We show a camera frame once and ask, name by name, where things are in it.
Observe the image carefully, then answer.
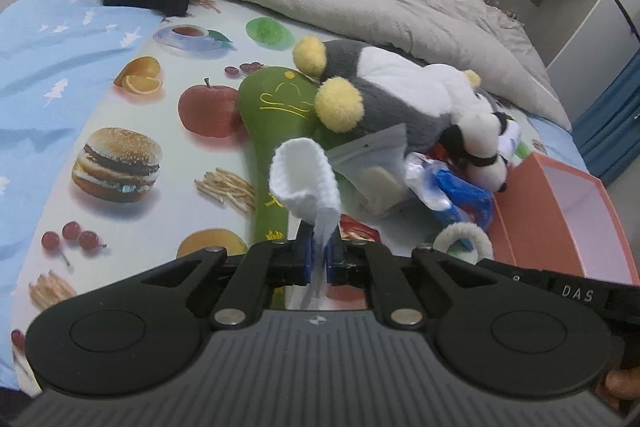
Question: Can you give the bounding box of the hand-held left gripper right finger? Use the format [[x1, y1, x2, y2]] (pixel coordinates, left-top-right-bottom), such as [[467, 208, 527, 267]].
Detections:
[[325, 227, 493, 329]]

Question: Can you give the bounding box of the green plush pillow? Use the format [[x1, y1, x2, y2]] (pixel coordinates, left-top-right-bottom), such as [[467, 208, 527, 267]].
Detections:
[[236, 64, 346, 253]]

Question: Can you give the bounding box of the food print mat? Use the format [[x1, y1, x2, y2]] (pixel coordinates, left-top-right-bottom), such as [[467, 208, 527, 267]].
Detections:
[[10, 0, 591, 398]]

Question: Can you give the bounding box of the pink box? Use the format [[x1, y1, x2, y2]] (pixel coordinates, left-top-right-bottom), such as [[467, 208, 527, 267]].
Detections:
[[487, 153, 640, 285]]

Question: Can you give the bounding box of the panda plush toy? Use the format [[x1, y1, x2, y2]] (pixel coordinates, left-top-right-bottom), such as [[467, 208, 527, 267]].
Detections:
[[440, 109, 523, 195]]

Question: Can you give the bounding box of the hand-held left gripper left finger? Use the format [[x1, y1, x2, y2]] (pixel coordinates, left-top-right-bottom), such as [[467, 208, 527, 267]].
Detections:
[[142, 226, 315, 329]]

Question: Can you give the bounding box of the red foil packet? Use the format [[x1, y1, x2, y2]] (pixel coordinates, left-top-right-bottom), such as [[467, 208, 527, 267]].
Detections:
[[339, 214, 381, 244]]

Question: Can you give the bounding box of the grey zip bag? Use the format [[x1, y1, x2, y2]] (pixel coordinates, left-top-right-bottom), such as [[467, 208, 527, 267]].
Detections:
[[327, 123, 408, 214]]

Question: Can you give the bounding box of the white rope ring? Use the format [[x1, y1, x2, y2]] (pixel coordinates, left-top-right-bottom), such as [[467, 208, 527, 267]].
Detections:
[[432, 223, 495, 264]]

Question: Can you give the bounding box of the grey penguin plush toy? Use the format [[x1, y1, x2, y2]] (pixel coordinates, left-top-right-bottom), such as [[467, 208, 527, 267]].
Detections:
[[292, 36, 503, 145]]

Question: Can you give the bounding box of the blue curtain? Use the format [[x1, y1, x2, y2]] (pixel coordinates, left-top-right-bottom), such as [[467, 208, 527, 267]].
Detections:
[[572, 52, 640, 185]]

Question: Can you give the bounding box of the person's right hand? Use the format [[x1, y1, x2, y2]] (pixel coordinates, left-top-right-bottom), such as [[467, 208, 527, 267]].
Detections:
[[606, 367, 640, 408]]

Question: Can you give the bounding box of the blue snack packet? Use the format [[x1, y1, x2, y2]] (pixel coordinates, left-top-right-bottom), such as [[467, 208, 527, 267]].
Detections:
[[405, 152, 496, 229]]

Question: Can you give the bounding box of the white sock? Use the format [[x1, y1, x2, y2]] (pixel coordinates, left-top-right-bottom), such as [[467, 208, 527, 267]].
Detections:
[[269, 138, 343, 310]]

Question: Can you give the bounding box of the blue star bed sheet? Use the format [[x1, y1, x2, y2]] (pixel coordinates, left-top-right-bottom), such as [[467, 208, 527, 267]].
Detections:
[[0, 0, 161, 390]]

